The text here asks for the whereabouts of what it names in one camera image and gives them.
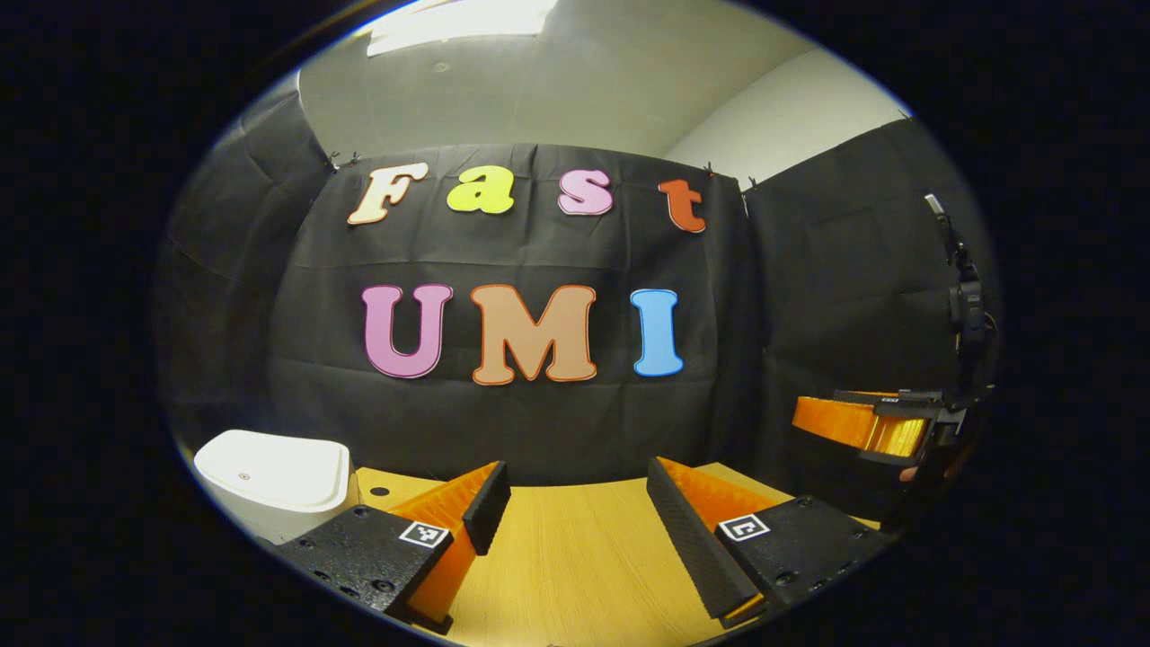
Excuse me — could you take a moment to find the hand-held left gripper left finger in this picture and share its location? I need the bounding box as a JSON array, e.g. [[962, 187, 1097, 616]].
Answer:
[[274, 461, 511, 630]]

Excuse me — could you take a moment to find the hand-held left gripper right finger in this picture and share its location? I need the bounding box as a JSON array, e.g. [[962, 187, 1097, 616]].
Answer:
[[647, 456, 895, 628]]

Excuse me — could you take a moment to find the white desktop garbage bin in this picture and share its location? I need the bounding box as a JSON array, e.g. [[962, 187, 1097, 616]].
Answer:
[[194, 430, 353, 545]]

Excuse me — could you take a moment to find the wooden desktop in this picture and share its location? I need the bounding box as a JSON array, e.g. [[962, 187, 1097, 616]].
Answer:
[[355, 463, 886, 647]]

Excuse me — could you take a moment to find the ceiling light panel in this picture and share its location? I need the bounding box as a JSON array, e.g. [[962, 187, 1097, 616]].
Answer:
[[367, 0, 558, 58]]

